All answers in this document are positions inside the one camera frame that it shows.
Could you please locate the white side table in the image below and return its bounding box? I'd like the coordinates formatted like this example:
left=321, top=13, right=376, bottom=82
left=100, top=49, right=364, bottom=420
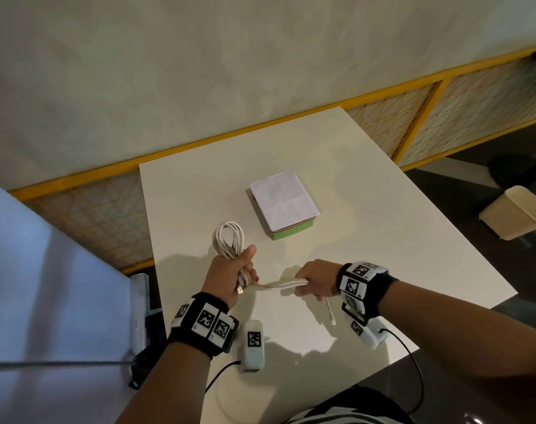
left=0, top=175, right=154, bottom=424

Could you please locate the green flat box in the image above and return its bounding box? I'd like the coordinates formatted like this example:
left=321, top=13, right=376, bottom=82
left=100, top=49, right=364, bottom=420
left=266, top=217, right=315, bottom=241

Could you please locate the black striped shirt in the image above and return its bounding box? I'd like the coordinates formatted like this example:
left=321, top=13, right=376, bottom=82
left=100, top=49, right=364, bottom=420
left=284, top=385, right=415, bottom=424

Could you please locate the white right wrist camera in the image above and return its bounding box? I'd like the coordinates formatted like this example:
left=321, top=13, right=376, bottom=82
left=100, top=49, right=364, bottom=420
left=345, top=315, right=391, bottom=350

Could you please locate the black left wristband with markers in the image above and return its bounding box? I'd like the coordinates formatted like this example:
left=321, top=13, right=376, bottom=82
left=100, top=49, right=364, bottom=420
left=166, top=291, right=240, bottom=361

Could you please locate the white charging cable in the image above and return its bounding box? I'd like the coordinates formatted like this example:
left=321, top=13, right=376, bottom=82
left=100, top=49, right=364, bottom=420
left=212, top=221, right=337, bottom=328

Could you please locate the person's right hand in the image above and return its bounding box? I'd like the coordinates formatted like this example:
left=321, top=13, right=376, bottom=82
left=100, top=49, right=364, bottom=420
left=294, top=259, right=344, bottom=301

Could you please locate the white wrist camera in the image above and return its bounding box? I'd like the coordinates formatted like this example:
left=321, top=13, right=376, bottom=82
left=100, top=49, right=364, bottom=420
left=345, top=315, right=391, bottom=350
left=240, top=319, right=266, bottom=374

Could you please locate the black right wristband with markers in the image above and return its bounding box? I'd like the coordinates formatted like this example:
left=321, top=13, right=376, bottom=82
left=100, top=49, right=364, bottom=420
left=336, top=261, right=400, bottom=327

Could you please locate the black right camera cable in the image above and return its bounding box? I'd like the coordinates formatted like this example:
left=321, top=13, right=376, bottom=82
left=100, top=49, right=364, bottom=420
left=380, top=328, right=426, bottom=415

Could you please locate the person's left forearm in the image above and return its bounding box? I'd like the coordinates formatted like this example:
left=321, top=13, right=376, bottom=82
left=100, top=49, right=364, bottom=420
left=116, top=341, right=212, bottom=424

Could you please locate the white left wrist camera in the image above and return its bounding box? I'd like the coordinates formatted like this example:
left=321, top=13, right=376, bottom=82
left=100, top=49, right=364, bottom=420
left=240, top=319, right=266, bottom=374

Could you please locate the black left camera cable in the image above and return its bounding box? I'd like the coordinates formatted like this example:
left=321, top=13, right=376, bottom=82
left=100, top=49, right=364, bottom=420
left=204, top=360, right=242, bottom=394

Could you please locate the yellow framed mesh railing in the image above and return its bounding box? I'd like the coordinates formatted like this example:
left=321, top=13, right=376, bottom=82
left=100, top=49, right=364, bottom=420
left=9, top=42, right=536, bottom=276

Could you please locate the black wristband with markers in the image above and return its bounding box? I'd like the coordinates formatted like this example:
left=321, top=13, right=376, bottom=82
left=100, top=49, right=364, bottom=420
left=336, top=261, right=400, bottom=327
left=166, top=291, right=240, bottom=361

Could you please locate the person's left hand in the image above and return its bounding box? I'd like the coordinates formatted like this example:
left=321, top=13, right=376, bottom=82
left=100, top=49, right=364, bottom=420
left=200, top=244, right=260, bottom=310

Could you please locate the person's right forearm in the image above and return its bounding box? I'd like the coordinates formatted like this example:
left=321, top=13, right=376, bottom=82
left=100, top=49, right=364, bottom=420
left=377, top=280, right=536, bottom=415

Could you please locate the black camera cable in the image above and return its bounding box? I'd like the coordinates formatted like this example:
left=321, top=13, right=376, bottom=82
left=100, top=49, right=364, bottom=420
left=204, top=360, right=242, bottom=394
left=380, top=328, right=426, bottom=415

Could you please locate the beige waste bin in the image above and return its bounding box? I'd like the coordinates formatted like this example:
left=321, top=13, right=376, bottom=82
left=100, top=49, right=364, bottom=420
left=478, top=185, right=536, bottom=241

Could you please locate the white folded paper sheet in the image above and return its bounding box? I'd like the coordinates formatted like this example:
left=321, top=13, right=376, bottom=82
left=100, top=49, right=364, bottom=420
left=249, top=171, right=321, bottom=233

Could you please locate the black chair base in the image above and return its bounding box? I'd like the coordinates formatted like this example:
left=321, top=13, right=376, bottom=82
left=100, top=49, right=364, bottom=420
left=129, top=307, right=169, bottom=391

